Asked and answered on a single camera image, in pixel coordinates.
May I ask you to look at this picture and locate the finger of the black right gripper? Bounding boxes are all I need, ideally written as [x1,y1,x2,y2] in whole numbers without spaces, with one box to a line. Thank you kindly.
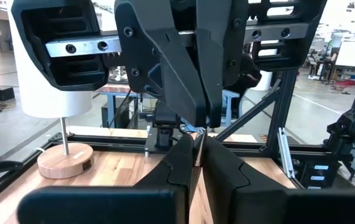
[114,0,208,128]
[195,0,249,128]

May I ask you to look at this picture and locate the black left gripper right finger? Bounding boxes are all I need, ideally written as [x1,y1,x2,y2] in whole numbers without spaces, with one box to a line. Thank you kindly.
[201,136,355,224]

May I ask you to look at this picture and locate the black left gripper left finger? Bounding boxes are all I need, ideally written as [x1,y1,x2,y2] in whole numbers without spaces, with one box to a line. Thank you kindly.
[17,134,195,224]

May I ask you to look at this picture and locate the black power box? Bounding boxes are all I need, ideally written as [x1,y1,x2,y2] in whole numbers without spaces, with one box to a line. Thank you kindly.
[300,157,341,190]

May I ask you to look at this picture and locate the white shade wooden table lamp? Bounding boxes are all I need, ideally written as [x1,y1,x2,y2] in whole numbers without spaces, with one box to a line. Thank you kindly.
[7,0,95,180]

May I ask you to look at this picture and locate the silver frame bracket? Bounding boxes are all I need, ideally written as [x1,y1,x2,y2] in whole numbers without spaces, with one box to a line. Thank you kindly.
[277,126,296,179]

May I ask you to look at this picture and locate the black aluminium table frame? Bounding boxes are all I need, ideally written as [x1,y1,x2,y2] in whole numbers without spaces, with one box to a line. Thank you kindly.
[0,70,355,209]

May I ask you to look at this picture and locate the black curved handle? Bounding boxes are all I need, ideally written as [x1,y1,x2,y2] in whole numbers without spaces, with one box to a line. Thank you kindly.
[0,161,25,192]

